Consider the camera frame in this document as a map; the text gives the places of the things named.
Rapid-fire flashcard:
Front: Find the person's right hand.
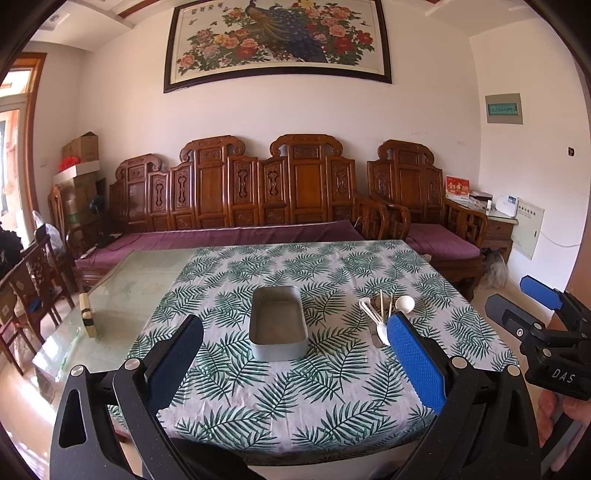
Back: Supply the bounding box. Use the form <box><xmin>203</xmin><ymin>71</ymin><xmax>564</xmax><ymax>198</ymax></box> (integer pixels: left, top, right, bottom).
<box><xmin>536</xmin><ymin>389</ymin><xmax>591</xmax><ymax>447</ymax></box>

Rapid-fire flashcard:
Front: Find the wooden side table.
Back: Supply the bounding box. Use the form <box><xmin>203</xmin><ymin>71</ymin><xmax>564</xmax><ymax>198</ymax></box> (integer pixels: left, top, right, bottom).
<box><xmin>481</xmin><ymin>216</ymin><xmax>518</xmax><ymax>262</ymax></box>

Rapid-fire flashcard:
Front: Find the carved wooden armchair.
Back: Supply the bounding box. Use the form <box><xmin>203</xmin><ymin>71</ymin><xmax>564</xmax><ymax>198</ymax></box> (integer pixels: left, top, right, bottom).
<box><xmin>367</xmin><ymin>139</ymin><xmax>488</xmax><ymax>301</ymax></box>

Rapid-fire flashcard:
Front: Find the cream block on table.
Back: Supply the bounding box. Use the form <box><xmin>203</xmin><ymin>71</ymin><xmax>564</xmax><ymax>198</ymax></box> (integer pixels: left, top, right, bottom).
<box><xmin>79</xmin><ymin>293</ymin><xmax>97</xmax><ymax>338</ymax></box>

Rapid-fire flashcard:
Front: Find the white plastic spoon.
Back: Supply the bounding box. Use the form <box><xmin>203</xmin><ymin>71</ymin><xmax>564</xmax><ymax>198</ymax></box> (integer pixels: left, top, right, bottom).
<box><xmin>394</xmin><ymin>295</ymin><xmax>416</xmax><ymax>315</ymax></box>

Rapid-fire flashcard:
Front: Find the purple armchair cushion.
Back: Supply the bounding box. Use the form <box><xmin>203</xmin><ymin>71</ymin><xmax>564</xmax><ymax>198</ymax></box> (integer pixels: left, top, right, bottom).
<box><xmin>406</xmin><ymin>224</ymin><xmax>480</xmax><ymax>261</ymax></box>

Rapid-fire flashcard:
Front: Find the red gift box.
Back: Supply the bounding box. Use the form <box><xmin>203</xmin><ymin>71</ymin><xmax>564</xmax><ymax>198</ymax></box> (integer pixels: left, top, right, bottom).
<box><xmin>445</xmin><ymin>175</ymin><xmax>471</xmax><ymax>199</ymax></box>

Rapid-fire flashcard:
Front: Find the metal spoon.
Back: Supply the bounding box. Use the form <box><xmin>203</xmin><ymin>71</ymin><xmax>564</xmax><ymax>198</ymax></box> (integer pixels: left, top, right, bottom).
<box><xmin>369</xmin><ymin>320</ymin><xmax>390</xmax><ymax>348</ymax></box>

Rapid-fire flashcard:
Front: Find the wooden dining chair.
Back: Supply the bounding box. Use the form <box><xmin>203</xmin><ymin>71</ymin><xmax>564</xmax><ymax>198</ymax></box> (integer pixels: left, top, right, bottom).
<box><xmin>1</xmin><ymin>235</ymin><xmax>74</xmax><ymax>376</ymax></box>

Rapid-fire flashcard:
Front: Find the white plastic fork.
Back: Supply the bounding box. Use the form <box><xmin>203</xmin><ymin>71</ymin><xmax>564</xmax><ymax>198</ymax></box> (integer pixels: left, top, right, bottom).
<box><xmin>359</xmin><ymin>298</ymin><xmax>383</xmax><ymax>325</ymax></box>

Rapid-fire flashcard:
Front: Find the purple bench cushion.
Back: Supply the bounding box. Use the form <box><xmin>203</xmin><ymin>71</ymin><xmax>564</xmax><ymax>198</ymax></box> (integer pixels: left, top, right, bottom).
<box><xmin>75</xmin><ymin>220</ymin><xmax>363</xmax><ymax>270</ymax></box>

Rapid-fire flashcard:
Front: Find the grey metal tray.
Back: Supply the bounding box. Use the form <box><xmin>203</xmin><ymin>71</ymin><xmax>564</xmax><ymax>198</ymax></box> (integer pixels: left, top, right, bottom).
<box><xmin>249</xmin><ymin>286</ymin><xmax>308</xmax><ymax>362</ymax></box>

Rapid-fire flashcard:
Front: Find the green leaf tablecloth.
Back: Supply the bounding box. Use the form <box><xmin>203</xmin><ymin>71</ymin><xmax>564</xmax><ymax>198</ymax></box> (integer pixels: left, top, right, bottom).
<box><xmin>129</xmin><ymin>240</ymin><xmax>516</xmax><ymax>465</ymax></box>

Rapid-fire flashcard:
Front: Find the cardboard box stack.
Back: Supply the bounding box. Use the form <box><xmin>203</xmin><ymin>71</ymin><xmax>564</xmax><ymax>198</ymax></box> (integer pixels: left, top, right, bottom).
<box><xmin>48</xmin><ymin>132</ymin><xmax>100</xmax><ymax>232</ymax></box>

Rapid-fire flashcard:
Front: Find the long carved wooden bench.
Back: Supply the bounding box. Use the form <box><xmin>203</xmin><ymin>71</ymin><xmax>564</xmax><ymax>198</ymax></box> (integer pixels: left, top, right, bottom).
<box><xmin>73</xmin><ymin>133</ymin><xmax>371</xmax><ymax>292</ymax></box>

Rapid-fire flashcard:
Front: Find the peacock flower painting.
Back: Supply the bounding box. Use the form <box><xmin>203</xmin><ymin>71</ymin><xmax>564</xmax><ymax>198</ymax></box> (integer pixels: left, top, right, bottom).
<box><xmin>163</xmin><ymin>1</ymin><xmax>393</xmax><ymax>93</ymax></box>

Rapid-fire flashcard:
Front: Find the white wall cabinet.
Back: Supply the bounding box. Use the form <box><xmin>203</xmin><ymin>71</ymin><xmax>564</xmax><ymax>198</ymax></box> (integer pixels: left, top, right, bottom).
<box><xmin>512</xmin><ymin>198</ymin><xmax>545</xmax><ymax>260</ymax></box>

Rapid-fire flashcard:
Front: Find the grey wall electrical box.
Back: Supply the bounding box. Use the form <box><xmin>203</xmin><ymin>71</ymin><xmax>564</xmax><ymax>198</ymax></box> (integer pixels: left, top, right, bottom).
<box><xmin>485</xmin><ymin>93</ymin><xmax>523</xmax><ymax>125</ymax></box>

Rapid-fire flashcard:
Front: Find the wooden door frame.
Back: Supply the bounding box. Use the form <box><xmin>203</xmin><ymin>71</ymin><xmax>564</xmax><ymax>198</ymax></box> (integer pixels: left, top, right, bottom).
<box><xmin>1</xmin><ymin>52</ymin><xmax>47</xmax><ymax>229</ymax></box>

